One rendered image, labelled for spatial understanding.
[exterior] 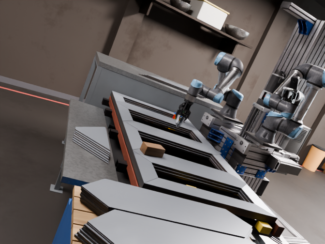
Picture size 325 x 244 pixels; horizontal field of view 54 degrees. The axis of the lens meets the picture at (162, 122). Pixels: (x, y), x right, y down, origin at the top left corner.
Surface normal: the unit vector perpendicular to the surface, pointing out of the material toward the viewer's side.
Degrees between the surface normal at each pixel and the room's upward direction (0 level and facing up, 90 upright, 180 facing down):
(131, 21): 90
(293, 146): 90
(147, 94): 90
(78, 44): 90
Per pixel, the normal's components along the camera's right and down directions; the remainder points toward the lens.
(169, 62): 0.40, 0.40
